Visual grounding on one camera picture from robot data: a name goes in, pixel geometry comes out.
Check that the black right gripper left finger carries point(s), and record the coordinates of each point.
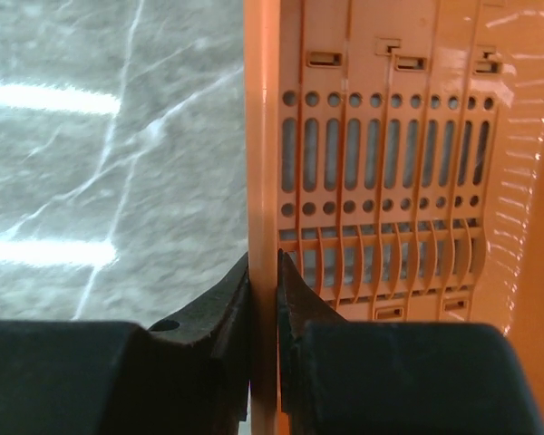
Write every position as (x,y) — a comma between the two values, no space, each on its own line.
(187,374)

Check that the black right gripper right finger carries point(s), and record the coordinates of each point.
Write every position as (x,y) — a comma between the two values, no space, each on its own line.
(343,377)

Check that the orange plastic basket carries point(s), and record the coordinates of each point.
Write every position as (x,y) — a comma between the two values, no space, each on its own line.
(395,150)

